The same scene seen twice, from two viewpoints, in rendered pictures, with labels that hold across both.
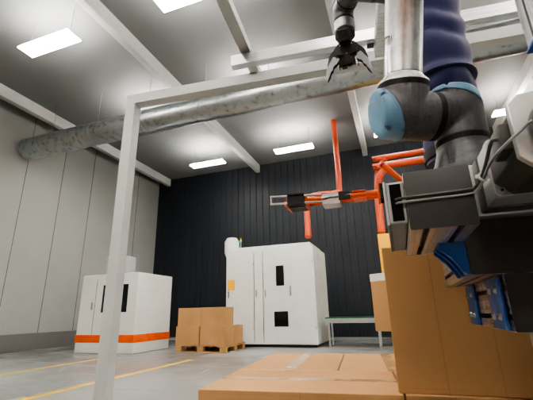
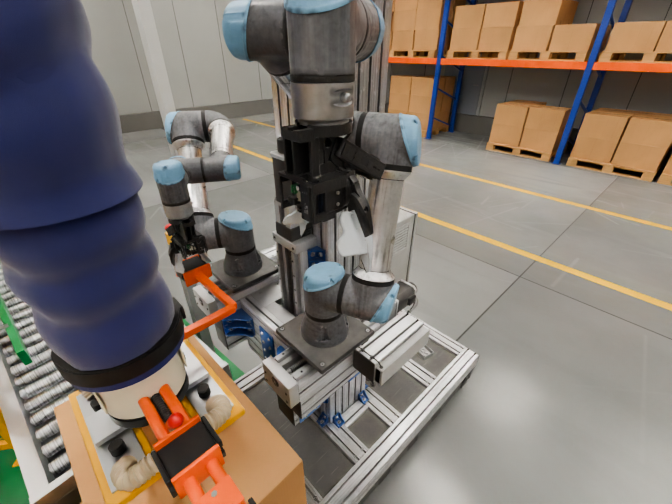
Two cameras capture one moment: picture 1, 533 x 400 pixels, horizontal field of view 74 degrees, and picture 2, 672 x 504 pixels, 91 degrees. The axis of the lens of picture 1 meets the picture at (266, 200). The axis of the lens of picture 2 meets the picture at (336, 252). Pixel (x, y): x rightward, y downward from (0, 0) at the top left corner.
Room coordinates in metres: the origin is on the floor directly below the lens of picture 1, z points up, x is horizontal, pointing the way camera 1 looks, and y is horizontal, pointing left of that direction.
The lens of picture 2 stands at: (1.43, -0.09, 1.80)
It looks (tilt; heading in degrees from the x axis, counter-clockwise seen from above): 32 degrees down; 207
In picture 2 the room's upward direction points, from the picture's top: straight up
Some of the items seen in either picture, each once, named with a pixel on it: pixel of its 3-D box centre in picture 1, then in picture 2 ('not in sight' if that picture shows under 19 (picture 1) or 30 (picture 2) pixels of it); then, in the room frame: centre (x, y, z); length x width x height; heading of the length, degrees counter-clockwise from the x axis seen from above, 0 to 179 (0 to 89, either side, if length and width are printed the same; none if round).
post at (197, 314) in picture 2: not in sight; (195, 307); (0.48, -1.49, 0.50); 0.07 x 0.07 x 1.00; 76
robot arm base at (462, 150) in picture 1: (465, 160); (324, 317); (0.76, -0.47, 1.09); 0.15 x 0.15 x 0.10
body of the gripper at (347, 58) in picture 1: (347, 48); (320, 169); (1.06, -0.30, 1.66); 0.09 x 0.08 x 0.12; 161
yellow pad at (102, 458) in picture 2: not in sight; (109, 427); (1.28, -0.73, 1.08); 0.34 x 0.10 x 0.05; 72
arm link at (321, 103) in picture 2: (343, 28); (324, 102); (1.05, -0.30, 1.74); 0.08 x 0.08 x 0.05
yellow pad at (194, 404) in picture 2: not in sight; (192, 376); (1.10, -0.67, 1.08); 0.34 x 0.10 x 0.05; 72
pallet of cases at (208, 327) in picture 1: (211, 328); not in sight; (8.50, 1.30, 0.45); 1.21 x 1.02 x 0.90; 71
